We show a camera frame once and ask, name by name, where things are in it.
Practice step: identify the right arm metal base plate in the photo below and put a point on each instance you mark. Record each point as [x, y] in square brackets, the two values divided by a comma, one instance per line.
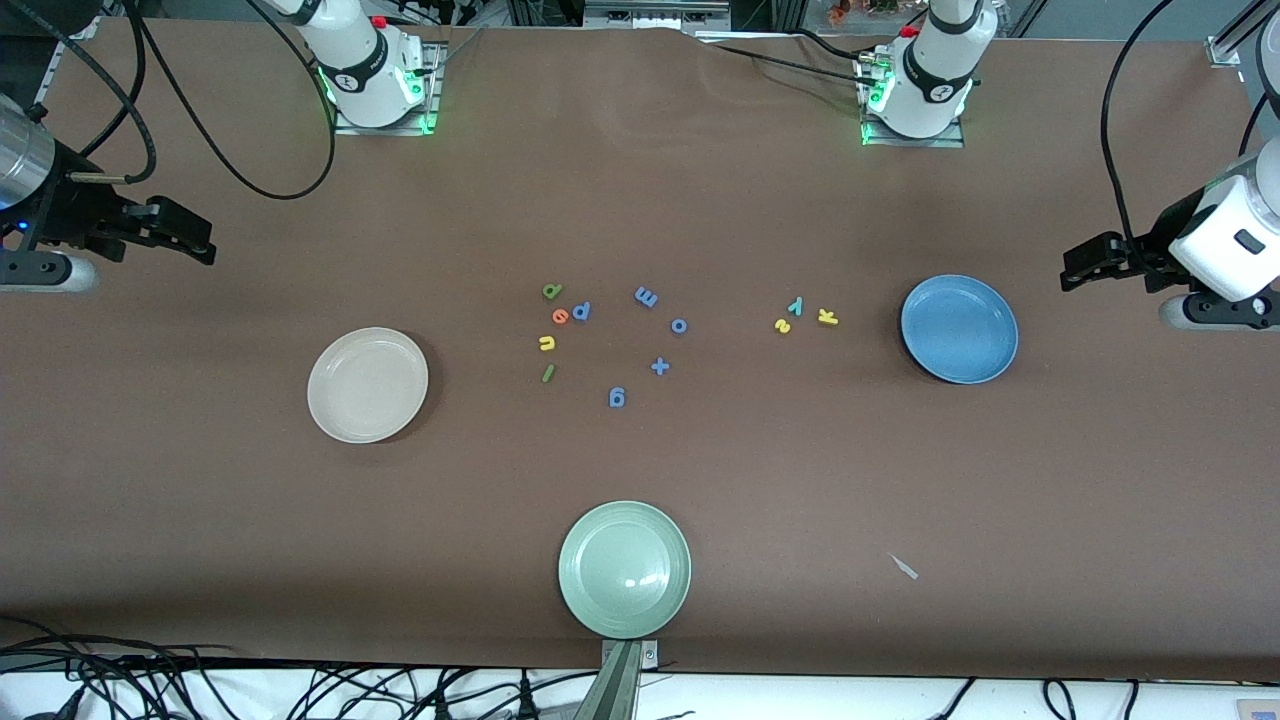
[432, 60]

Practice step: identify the brown paper table cover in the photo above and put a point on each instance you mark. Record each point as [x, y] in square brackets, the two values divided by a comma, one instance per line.
[200, 500]

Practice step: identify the black metal frame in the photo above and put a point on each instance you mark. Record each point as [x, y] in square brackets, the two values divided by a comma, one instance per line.
[545, 12]

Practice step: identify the blue foam letter m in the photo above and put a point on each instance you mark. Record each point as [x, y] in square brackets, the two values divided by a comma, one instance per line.
[646, 297]

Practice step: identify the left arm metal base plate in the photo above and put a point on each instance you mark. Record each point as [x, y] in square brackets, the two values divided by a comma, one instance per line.
[905, 143]

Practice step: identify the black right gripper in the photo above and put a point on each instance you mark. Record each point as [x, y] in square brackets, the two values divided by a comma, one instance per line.
[68, 212]

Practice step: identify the orange background object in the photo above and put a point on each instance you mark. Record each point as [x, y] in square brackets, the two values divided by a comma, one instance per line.
[840, 10]

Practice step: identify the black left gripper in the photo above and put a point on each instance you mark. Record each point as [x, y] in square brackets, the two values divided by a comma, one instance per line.
[1157, 243]

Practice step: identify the grey metal bracket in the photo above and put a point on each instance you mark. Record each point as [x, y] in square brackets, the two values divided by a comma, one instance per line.
[650, 15]

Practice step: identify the blue round plate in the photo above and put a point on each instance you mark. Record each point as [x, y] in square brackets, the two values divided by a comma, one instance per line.
[960, 330]

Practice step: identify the beige round plate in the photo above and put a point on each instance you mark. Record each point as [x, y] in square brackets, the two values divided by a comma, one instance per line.
[368, 385]

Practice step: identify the beige box corner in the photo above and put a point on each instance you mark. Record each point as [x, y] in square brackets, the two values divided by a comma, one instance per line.
[1260, 712]

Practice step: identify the green round plate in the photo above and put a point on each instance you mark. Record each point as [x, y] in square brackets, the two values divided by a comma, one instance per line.
[625, 570]

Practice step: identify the blue foam letter p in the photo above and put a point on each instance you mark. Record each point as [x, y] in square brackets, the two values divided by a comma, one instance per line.
[577, 311]

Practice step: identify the white tape scrap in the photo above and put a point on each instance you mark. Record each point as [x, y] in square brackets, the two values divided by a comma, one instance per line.
[905, 568]

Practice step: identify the grey camera mount pole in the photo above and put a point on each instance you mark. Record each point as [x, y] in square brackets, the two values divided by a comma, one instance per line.
[615, 690]

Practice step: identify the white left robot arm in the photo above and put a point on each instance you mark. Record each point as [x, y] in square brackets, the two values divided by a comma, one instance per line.
[935, 70]

